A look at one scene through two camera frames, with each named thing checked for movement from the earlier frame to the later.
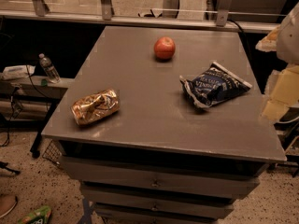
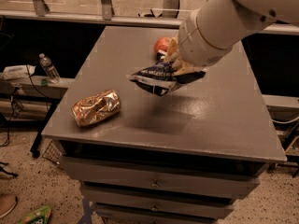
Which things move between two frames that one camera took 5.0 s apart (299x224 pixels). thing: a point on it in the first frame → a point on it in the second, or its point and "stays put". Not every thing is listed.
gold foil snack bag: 94,106 stays put
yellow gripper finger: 285,94 → 188,68
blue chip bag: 215,86 → 163,77
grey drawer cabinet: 164,125 stays put
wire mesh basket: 52,153 stays put
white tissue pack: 17,72 stays put
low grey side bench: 28,102 stays put
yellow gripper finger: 268,44 → 173,53
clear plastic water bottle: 51,74 stays put
